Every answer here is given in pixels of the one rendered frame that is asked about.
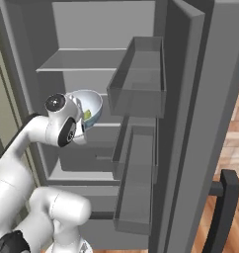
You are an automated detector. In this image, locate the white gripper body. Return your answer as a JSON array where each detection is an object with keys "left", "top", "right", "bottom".
[{"left": 72, "top": 97, "right": 89, "bottom": 146}]

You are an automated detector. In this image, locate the grey fridge shelf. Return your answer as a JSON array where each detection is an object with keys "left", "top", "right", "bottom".
[
  {"left": 45, "top": 153, "right": 120, "bottom": 186},
  {"left": 90, "top": 93, "right": 123, "bottom": 129},
  {"left": 36, "top": 47, "right": 127, "bottom": 73}
]

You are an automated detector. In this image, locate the white bowl with blue rim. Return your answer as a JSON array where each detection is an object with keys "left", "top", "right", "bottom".
[{"left": 69, "top": 89, "right": 104, "bottom": 131}]

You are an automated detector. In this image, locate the grey fridge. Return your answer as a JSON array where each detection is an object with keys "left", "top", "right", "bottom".
[{"left": 0, "top": 0, "right": 169, "bottom": 253}]

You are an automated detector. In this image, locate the grey fridge door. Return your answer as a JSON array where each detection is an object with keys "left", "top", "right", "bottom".
[{"left": 147, "top": 0, "right": 239, "bottom": 253}]

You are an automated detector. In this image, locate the narrow grey door bin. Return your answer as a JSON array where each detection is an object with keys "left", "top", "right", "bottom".
[{"left": 111, "top": 116, "right": 159, "bottom": 186}]

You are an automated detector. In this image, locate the large grey door bin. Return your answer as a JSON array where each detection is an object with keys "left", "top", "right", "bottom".
[{"left": 106, "top": 36, "right": 168, "bottom": 120}]

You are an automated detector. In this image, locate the long grey door bin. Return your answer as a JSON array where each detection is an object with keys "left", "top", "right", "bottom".
[{"left": 113, "top": 126, "right": 156, "bottom": 236}]

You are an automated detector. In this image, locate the olive cupboard panel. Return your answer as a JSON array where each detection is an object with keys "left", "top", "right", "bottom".
[{"left": 0, "top": 28, "right": 41, "bottom": 189}]

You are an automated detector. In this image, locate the black fridge door handle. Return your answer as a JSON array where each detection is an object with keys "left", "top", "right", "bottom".
[{"left": 201, "top": 168, "right": 239, "bottom": 253}]

